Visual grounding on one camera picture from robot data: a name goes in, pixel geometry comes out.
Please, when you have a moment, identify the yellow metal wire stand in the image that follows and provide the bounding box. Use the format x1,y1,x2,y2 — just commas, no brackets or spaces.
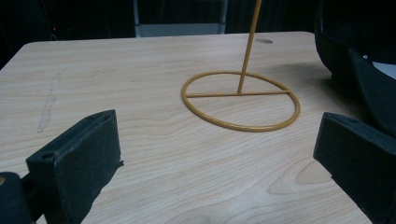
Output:
180,0,302,133

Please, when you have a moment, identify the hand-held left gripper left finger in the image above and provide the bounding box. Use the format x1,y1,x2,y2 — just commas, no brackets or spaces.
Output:
25,108,124,224

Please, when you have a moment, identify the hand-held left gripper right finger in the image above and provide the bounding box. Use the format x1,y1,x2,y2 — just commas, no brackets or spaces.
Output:
313,112,396,224

